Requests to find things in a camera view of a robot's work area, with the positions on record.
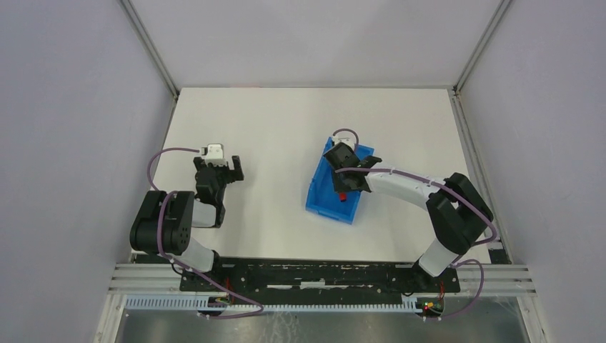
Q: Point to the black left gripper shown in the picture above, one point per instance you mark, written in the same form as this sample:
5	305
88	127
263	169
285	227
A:
220	174

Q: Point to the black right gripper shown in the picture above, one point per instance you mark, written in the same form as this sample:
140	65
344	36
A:
357	168

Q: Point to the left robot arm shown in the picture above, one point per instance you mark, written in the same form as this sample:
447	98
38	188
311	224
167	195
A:
164	223

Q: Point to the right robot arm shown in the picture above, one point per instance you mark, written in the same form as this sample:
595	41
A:
460	217

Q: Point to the blue plastic bin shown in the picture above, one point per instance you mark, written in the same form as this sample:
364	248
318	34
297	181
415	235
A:
324	201

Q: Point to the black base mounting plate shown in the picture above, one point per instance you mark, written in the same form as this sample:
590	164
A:
301	281

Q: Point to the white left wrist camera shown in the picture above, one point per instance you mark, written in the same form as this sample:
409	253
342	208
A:
213	154

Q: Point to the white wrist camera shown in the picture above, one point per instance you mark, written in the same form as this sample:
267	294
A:
213	154
343	139

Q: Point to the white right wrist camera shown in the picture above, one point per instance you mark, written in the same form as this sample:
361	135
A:
343	139

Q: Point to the aluminium corner post right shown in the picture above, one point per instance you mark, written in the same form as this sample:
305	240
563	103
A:
481	45

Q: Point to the aluminium corner post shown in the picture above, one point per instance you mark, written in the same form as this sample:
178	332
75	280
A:
150	48
481	45

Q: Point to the white slotted cable duct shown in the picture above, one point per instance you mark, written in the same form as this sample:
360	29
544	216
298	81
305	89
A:
202	303

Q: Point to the aluminium corner post left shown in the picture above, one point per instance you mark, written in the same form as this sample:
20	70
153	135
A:
150	48

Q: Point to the aluminium frame rail front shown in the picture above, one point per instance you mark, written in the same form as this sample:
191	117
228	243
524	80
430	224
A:
500	280

